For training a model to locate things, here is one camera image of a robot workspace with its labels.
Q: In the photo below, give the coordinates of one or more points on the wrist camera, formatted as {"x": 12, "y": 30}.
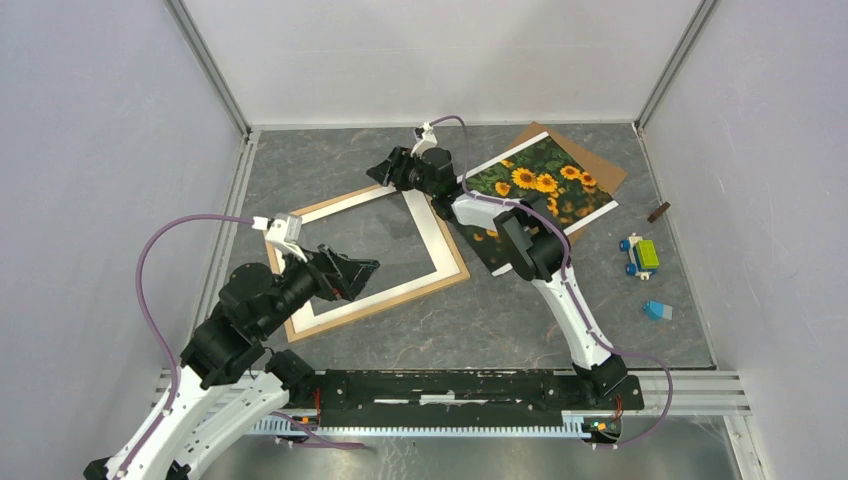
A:
{"x": 425, "y": 139}
{"x": 282, "y": 233}

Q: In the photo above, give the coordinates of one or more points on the blue toy block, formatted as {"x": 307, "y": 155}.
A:
{"x": 658, "y": 311}

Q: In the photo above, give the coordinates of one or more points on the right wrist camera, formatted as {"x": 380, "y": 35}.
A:
{"x": 425, "y": 139}

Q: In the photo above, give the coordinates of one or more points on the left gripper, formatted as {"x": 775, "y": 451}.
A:
{"x": 330, "y": 268}

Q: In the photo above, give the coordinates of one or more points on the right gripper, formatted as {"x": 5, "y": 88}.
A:
{"x": 393, "y": 169}

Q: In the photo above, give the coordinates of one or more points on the wooden picture frame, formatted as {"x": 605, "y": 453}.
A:
{"x": 457, "y": 278}

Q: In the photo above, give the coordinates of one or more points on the brown backing board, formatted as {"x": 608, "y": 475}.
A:
{"x": 609, "y": 176}

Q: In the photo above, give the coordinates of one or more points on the small brown block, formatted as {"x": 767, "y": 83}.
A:
{"x": 658, "y": 212}

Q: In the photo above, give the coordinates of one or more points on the clear glass pane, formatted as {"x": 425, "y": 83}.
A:
{"x": 381, "y": 227}

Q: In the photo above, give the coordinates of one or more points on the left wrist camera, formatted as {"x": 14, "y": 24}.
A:
{"x": 282, "y": 233}

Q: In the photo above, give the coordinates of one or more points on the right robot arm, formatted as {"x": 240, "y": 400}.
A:
{"x": 537, "y": 250}

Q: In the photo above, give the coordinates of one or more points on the sunflower photo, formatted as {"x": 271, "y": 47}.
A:
{"x": 541, "y": 166}

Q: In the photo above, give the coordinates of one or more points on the white mat board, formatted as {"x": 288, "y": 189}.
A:
{"x": 430, "y": 245}

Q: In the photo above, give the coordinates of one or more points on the toy car with green block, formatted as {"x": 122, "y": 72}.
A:
{"x": 643, "y": 260}

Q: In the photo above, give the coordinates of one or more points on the blue white cable duct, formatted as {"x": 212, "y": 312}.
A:
{"x": 570, "y": 427}

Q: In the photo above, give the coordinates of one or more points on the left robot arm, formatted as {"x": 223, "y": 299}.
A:
{"x": 180, "y": 439}

